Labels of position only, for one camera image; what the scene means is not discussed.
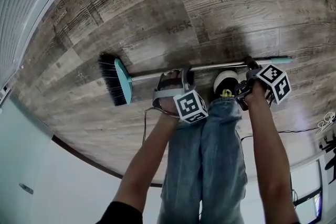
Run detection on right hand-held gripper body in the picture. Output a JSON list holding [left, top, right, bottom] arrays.
[[234, 64, 291, 111]]

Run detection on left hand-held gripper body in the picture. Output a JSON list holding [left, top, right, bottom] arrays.
[[152, 69, 209, 124]]

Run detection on teal black-bristled broom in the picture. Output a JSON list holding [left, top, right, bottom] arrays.
[[98, 52, 293, 107]]

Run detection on person's right forearm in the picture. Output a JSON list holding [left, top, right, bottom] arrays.
[[246, 78, 301, 224]]

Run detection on person's left forearm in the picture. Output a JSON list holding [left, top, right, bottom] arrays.
[[114, 111, 182, 216]]

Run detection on person's left hand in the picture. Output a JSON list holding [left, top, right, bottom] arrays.
[[158, 71, 184, 113]]

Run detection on person's right sneaker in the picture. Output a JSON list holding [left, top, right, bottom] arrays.
[[213, 69, 240, 99]]

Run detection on person's jeans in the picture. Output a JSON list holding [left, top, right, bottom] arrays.
[[156, 98, 249, 224]]

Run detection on black office chair base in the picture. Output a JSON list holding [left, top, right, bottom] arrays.
[[318, 132, 336, 185]]

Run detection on person's black shirt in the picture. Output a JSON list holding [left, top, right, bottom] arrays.
[[96, 200, 303, 224]]

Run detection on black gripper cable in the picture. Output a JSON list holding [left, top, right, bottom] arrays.
[[142, 106, 169, 145]]

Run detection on black floor cable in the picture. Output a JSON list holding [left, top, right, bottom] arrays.
[[239, 127, 320, 141]]

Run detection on white power strip with cable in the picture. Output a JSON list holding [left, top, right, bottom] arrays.
[[316, 112, 336, 136]]

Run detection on door handle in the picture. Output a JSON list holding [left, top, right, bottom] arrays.
[[18, 182, 35, 195]]

